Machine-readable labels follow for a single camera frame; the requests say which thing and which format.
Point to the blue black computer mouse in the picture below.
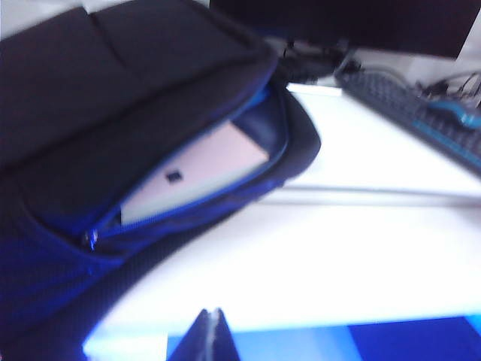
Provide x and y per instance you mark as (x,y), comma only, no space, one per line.
(454,111)

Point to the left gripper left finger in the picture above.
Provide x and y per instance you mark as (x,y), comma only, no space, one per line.
(195,342)

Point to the white desk riser platform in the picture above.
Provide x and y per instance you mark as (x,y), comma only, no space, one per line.
(357,150)

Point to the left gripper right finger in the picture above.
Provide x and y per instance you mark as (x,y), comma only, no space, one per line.
(225,342)

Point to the black computer monitor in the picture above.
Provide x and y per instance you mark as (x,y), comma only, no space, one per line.
(338,22)

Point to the pink paperback book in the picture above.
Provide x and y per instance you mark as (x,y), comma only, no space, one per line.
(210,161)

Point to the black computer keyboard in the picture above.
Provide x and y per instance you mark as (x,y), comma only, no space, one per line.
(391,97)

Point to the dark navy backpack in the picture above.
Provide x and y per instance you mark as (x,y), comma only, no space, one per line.
(75,94)

